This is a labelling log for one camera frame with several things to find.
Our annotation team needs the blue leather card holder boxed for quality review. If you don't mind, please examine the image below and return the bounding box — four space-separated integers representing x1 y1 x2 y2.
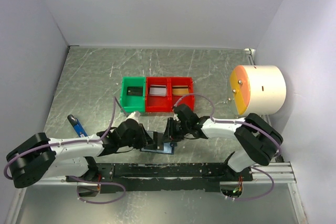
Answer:
140 132 177 155

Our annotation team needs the red plastic bin middle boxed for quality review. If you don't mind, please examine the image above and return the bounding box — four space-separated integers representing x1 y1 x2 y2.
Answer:
145 77 172 112

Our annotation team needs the green plastic bin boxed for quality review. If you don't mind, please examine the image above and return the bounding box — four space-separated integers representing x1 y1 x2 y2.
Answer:
120 77 146 112

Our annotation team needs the silver credit card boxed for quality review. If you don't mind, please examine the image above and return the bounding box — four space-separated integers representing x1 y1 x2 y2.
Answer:
149 85 167 97

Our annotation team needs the black credit card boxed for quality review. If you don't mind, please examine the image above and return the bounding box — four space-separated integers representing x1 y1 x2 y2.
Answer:
127 86 143 97

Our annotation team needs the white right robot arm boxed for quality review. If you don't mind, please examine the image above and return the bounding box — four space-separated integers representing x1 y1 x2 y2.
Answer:
160 104 283 181

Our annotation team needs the cream cylinder orange yellow face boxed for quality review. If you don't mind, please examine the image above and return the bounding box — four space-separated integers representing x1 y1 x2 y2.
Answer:
228 65 287 117

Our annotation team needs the aluminium rail frame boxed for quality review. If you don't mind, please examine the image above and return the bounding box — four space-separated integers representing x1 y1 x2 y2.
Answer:
10 46 307 223

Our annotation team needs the blue black handled tool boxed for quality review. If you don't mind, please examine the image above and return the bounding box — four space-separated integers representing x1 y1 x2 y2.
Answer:
67 114 88 137

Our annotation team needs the gold credit card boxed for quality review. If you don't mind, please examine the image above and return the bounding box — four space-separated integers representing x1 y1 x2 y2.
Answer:
172 86 189 96

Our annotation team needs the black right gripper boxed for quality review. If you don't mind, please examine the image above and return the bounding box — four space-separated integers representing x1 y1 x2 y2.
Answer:
161 117 190 143

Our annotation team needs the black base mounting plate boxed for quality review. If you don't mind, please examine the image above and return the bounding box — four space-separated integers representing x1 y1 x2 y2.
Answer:
77 158 253 194

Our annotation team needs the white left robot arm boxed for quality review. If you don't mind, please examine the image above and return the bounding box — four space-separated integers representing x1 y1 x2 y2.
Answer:
4 112 158 188

